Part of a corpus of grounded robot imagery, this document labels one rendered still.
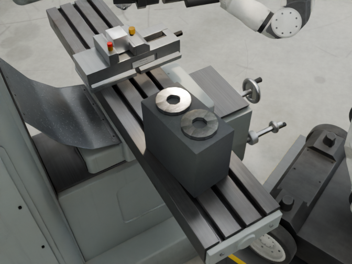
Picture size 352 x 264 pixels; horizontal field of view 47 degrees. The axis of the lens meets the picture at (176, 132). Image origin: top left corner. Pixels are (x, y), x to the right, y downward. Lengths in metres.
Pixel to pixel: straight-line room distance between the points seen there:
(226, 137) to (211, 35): 2.22
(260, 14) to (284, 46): 1.94
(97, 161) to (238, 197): 0.49
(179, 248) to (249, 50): 1.67
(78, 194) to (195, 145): 0.59
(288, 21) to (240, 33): 2.05
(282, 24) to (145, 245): 1.09
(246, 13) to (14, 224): 0.90
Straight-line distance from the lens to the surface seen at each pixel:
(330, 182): 1.59
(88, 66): 1.34
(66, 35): 1.61
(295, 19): 1.13
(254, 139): 1.72
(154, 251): 1.78
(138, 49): 1.34
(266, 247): 1.52
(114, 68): 1.34
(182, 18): 3.31
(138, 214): 1.70
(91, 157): 1.31
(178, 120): 0.97
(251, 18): 1.16
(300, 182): 1.53
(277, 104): 2.63
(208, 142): 0.93
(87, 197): 1.43
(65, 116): 1.32
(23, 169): 1.15
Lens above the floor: 1.81
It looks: 49 degrees down
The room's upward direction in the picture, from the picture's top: 1 degrees counter-clockwise
